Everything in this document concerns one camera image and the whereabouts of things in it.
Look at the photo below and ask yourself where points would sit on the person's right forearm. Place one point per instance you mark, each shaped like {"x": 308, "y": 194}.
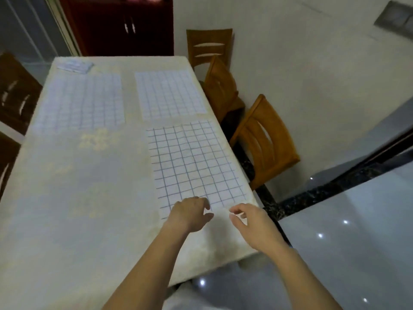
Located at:
{"x": 300, "y": 280}

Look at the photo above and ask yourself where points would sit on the person's left forearm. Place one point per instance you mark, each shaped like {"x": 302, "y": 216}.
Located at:
{"x": 145, "y": 271}

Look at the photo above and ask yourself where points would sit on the earlier checked cloth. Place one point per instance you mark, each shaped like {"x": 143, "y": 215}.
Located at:
{"x": 75, "y": 66}

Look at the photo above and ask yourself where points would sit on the table with cream floral tablecloth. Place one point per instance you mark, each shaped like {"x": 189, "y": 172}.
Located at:
{"x": 80, "y": 190}

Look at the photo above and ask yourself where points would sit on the person's left hand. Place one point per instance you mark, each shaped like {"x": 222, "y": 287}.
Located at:
{"x": 187, "y": 214}

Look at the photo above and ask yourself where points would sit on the person's right hand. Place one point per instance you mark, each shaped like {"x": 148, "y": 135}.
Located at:
{"x": 258, "y": 229}

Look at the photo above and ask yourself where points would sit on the grey wall switch panel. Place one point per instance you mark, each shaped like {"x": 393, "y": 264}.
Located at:
{"x": 397, "y": 16}

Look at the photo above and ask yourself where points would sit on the wooden dining chair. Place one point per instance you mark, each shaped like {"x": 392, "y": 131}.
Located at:
{"x": 9, "y": 148}
{"x": 19, "y": 72}
{"x": 222, "y": 90}
{"x": 209, "y": 37}
{"x": 280, "y": 148}

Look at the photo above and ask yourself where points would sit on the glass sliding door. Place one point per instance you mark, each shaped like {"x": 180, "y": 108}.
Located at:
{"x": 29, "y": 29}

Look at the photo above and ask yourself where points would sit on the dark red shelf cabinet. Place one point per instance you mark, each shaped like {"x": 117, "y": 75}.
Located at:
{"x": 96, "y": 29}

